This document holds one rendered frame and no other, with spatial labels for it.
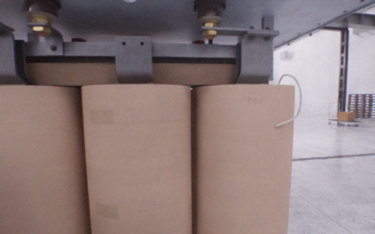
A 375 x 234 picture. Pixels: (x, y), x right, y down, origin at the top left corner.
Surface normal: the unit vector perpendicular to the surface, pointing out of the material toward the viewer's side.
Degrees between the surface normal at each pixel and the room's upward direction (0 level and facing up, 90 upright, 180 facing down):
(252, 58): 90
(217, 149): 90
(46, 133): 90
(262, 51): 90
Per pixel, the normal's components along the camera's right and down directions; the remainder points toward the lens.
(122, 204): 0.15, 0.08
